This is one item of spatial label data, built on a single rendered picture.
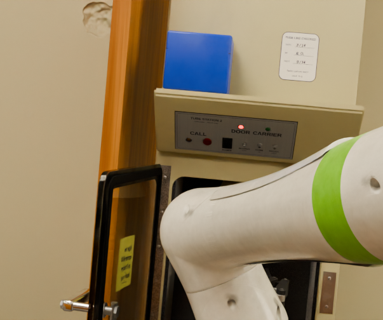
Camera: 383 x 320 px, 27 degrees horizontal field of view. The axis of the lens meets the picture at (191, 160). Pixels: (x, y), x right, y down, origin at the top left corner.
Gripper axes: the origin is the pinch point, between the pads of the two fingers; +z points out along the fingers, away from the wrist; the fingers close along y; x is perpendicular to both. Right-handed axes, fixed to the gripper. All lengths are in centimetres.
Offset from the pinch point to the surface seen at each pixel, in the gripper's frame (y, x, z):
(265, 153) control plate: -2.4, -21.0, -3.9
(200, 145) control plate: 8.1, -21.3, -3.8
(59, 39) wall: 43, -41, 45
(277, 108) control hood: -3.1, -28.2, -11.1
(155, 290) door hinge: 13.3, 4.0, 0.9
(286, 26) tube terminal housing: -4.0, -42.1, -0.3
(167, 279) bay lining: 11.5, 2.0, 1.6
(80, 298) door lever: 22.4, 1.1, -23.2
